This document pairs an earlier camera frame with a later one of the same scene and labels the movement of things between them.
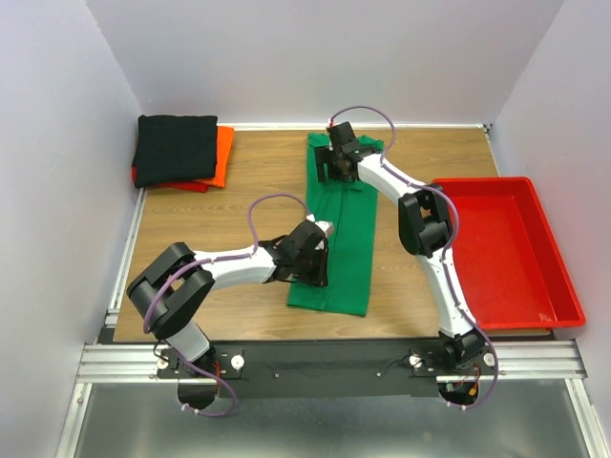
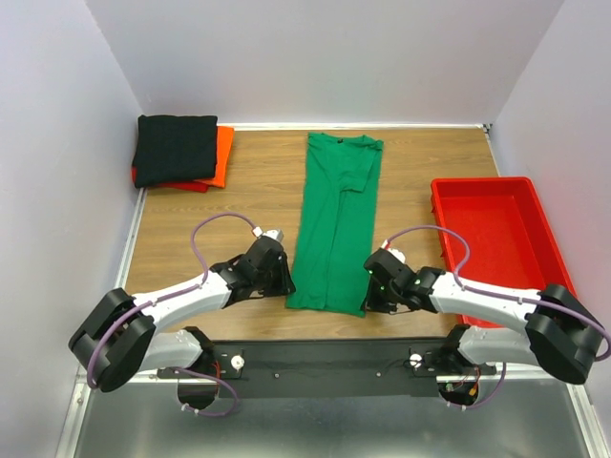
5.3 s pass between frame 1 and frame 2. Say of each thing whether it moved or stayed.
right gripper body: moved
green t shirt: stayed
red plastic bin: stayed
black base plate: stayed
